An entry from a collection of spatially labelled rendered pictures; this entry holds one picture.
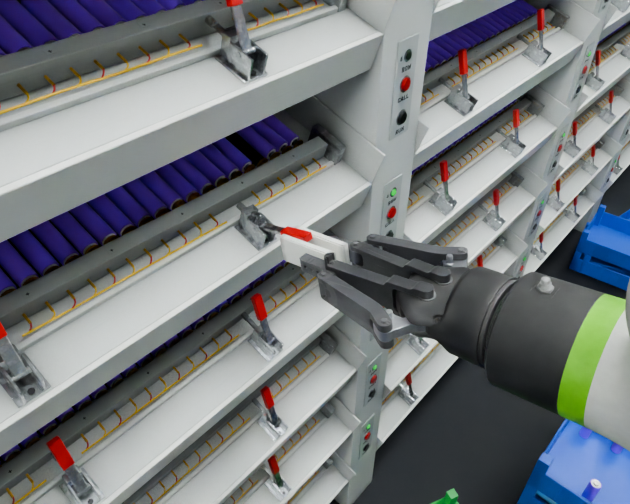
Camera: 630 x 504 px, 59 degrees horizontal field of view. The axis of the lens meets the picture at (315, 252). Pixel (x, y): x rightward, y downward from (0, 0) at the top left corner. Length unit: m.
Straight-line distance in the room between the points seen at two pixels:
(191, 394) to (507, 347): 0.42
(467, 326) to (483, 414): 1.17
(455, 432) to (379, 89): 1.07
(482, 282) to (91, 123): 0.31
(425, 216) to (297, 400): 0.38
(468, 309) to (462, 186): 0.66
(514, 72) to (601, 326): 0.73
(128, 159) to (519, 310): 0.31
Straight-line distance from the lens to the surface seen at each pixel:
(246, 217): 0.60
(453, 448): 1.52
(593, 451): 1.22
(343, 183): 0.70
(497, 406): 1.62
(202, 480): 0.86
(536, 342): 0.40
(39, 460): 0.67
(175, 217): 0.59
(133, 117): 0.46
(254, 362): 0.73
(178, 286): 0.57
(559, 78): 1.34
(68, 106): 0.46
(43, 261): 0.56
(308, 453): 1.09
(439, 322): 0.44
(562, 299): 0.41
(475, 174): 1.11
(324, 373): 0.95
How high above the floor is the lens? 1.27
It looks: 40 degrees down
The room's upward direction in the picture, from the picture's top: straight up
